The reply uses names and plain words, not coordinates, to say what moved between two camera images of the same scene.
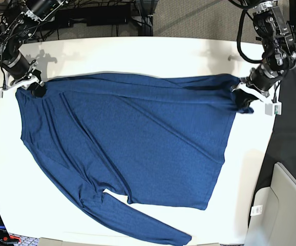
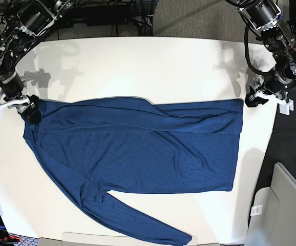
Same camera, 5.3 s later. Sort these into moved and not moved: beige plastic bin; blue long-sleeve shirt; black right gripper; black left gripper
Moved: blue long-sleeve shirt; black right gripper; black left gripper
Not moved: beige plastic bin
